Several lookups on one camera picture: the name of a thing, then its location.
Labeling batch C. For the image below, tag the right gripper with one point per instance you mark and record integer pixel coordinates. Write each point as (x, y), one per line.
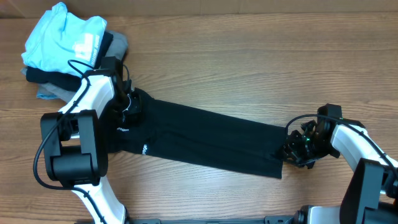
(290, 150)

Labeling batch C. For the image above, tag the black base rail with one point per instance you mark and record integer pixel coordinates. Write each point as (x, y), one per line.
(283, 219)

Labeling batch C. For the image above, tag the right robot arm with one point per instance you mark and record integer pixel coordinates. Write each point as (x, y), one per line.
(374, 172)

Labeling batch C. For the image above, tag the black folded shirt in stack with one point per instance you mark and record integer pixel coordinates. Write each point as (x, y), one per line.
(66, 81)

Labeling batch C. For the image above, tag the black t-shirt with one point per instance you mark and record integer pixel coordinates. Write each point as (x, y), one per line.
(186, 134)

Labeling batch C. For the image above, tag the light blue folded t-shirt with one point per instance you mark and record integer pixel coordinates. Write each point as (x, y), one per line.
(62, 42)

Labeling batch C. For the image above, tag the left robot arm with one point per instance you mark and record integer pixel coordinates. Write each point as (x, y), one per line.
(75, 139)

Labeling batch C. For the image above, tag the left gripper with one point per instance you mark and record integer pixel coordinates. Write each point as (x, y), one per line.
(137, 107)

